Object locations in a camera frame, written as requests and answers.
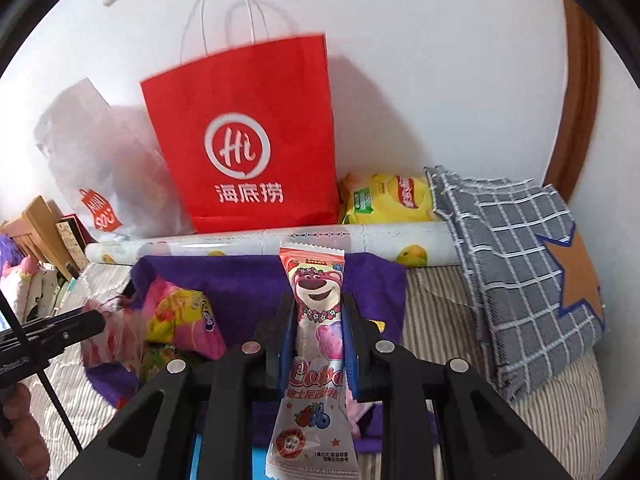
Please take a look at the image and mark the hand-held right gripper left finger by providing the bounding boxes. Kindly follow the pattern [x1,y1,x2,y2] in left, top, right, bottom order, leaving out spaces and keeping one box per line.
[57,292,298,480]

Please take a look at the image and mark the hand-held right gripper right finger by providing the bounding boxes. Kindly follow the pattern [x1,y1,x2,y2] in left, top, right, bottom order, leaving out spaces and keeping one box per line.
[342,297,576,480]

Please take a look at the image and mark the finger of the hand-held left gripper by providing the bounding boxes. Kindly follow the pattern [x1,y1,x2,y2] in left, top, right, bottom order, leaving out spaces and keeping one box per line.
[0,308,107,358]

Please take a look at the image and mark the white small packet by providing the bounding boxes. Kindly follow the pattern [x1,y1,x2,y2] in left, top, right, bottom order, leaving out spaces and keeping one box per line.
[264,241,362,480]

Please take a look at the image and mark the pink and yellow snack bag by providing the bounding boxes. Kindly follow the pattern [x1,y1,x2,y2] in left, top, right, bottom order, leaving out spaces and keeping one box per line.
[142,280,228,361]

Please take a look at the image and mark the person's left hand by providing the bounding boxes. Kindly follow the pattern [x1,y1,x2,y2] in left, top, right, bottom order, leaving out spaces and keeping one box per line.
[0,384,51,473]

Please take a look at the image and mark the purple cloth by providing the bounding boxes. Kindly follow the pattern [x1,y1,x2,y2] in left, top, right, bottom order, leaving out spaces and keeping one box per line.
[87,255,441,453]

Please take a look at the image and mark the green snack packet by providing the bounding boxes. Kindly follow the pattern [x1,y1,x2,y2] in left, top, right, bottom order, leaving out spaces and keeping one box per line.
[140,342,201,386]

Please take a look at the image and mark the wooden headboard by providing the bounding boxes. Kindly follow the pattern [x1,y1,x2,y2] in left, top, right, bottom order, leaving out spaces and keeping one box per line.
[0,196,66,261]

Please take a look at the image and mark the blue tissue pack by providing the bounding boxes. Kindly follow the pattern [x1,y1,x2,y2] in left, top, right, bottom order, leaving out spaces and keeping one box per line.
[190,432,271,480]

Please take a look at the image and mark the rolled fruit print paper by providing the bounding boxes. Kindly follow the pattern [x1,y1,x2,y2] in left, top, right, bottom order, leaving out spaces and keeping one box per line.
[84,222,458,267]

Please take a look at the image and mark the white plastic shopping bag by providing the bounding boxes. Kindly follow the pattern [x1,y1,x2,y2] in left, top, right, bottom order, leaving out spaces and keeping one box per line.
[34,77,193,238]

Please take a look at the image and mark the yellow chip bag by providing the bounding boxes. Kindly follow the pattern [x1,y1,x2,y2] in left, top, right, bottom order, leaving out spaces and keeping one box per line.
[338,172,443,226]

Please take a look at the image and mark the grey checked cloth with star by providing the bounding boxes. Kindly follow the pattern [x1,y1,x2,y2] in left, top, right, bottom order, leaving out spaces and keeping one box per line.
[425,165,610,403]

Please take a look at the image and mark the striped mattress pad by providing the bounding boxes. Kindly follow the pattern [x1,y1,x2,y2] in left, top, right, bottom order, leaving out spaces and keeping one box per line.
[20,260,608,480]

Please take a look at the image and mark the red paper bag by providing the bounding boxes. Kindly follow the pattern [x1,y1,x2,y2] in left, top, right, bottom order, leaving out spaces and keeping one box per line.
[140,0,341,235]

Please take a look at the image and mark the brown picture frame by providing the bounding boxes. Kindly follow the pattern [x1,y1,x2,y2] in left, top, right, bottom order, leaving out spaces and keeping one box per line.
[55,215,92,281]

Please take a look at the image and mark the brown wooden door frame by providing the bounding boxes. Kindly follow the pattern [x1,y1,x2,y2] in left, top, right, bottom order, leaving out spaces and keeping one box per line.
[542,0,601,196]

